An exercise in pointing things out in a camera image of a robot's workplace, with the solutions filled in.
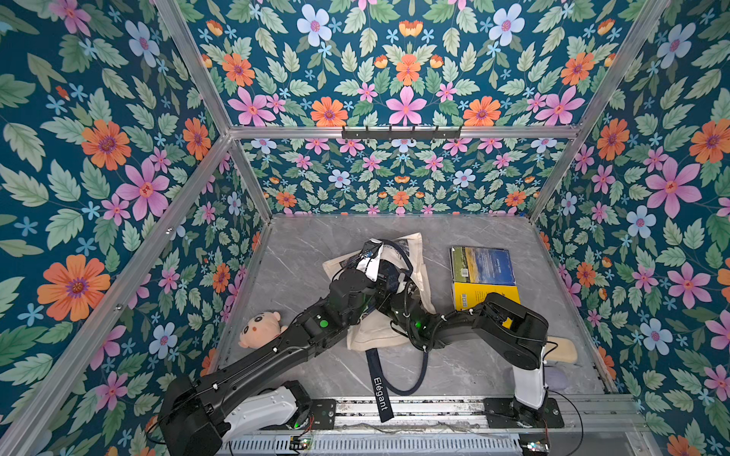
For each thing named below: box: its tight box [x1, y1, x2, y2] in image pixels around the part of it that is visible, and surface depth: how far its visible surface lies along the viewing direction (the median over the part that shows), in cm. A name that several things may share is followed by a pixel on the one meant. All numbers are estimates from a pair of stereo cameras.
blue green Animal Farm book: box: [450, 246, 517, 285], surface depth 99 cm
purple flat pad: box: [544, 366, 569, 390], surface depth 80 cm
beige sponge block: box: [544, 336, 578, 363], surface depth 84 cm
